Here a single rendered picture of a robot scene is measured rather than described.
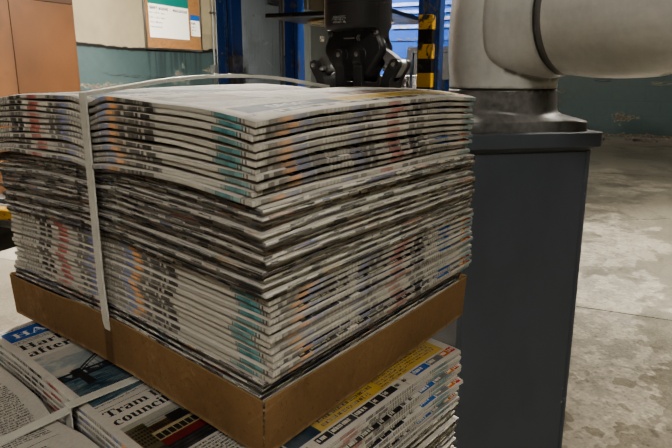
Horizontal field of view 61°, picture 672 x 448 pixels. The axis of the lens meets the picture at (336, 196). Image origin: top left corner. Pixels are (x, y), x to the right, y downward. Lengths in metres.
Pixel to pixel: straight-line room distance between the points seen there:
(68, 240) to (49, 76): 4.51
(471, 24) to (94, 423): 0.64
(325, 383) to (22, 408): 0.24
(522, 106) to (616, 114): 8.75
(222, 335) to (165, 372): 0.08
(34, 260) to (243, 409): 0.30
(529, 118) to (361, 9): 0.31
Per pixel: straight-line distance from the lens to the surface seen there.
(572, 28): 0.73
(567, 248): 0.88
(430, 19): 2.10
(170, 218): 0.40
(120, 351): 0.51
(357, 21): 0.62
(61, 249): 0.57
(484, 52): 0.81
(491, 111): 0.81
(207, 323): 0.41
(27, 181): 0.59
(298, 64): 3.00
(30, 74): 4.94
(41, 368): 0.57
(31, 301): 0.64
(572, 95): 9.53
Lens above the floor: 1.08
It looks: 12 degrees down
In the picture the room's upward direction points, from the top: straight up
